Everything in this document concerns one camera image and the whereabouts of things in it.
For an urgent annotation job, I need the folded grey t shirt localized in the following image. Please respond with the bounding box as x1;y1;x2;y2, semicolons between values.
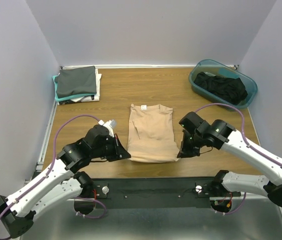
54;66;97;99

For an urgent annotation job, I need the teal plastic basket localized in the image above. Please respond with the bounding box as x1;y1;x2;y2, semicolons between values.
188;59;258;110

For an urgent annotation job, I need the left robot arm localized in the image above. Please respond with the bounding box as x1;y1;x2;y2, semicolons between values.
0;120;131;239

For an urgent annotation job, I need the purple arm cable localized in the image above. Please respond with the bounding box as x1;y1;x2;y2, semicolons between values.
0;114;107;240
193;102;282;216

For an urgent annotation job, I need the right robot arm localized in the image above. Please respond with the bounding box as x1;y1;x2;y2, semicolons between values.
177;111;282;208

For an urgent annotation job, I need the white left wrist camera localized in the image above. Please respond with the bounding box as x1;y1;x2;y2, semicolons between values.
98;119;117;137

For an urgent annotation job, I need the black t shirt in basket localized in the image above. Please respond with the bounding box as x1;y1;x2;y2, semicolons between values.
193;72;248;105

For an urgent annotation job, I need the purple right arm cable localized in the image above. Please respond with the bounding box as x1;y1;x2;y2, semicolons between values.
193;102;282;216

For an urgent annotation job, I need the beige t shirt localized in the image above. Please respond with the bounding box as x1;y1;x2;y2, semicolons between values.
127;104;179;163

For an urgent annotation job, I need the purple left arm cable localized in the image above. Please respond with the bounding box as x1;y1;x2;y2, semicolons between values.
0;114;107;240

